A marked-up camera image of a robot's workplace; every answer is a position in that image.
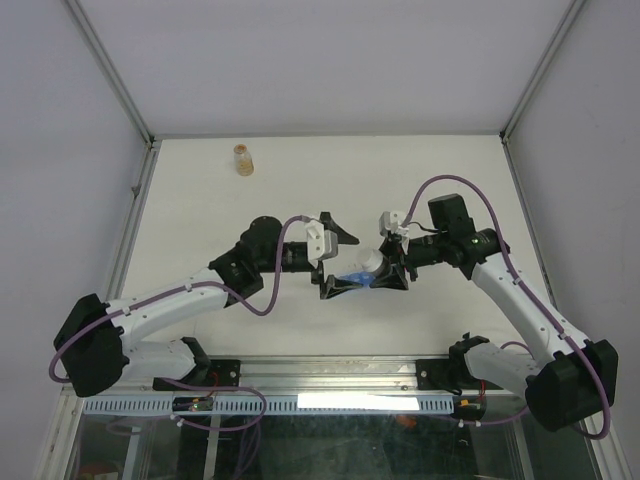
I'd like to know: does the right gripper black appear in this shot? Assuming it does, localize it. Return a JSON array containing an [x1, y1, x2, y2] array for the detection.
[[368, 232, 449, 290]]

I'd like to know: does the white pill bottle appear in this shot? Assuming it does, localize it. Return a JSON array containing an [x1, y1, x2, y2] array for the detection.
[[357, 248, 387, 276]]

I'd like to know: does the blue weekly pill organizer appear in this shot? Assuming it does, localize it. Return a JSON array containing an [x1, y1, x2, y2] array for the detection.
[[339, 271, 375, 288]]

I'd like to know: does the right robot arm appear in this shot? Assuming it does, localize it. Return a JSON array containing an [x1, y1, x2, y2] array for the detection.
[[358, 194, 618, 432]]

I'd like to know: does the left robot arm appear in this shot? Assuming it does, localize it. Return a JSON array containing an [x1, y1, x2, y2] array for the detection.
[[48, 212, 359, 398]]

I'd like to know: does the amber pill bottle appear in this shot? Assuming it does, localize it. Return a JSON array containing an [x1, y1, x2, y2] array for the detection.
[[233, 144, 254, 176]]

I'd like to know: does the small status circuit board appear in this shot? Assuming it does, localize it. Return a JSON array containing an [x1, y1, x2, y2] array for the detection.
[[172, 396, 215, 412]]

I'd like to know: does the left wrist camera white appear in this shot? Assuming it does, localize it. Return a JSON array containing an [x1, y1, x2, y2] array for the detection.
[[304, 212, 339, 266]]

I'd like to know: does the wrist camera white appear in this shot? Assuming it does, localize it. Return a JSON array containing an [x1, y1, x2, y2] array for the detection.
[[378, 210, 409, 237], [304, 212, 339, 266]]

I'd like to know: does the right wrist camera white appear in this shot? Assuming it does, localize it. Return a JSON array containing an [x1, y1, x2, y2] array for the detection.
[[378, 210, 409, 237]]

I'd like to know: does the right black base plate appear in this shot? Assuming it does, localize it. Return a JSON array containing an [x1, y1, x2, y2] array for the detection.
[[414, 357, 481, 395]]

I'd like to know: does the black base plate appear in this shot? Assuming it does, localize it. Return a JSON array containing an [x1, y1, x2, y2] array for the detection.
[[178, 358, 241, 390], [414, 357, 481, 395]]

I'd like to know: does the aluminium mounting rail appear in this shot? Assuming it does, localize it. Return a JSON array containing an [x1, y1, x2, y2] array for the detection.
[[64, 353, 526, 396]]

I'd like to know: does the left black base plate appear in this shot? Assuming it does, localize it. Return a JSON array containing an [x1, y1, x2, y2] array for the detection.
[[178, 358, 241, 390]]

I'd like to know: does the slotted grey cable duct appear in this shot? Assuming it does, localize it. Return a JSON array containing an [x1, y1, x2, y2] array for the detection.
[[84, 393, 454, 416]]

